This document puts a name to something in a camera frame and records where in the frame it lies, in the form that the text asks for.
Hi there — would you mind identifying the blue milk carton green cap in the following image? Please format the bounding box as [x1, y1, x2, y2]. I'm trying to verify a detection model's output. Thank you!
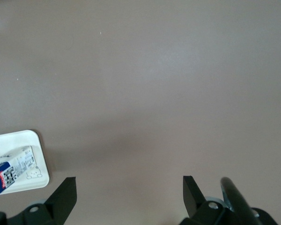
[0, 145, 37, 200]

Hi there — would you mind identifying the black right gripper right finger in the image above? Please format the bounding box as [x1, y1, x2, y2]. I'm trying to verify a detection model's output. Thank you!
[181, 175, 225, 225]

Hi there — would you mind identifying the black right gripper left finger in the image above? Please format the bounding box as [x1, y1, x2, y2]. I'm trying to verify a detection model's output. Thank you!
[7, 177, 78, 225]

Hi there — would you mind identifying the cream tray with bear print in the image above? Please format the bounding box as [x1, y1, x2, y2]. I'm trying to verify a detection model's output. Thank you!
[0, 129, 50, 195]

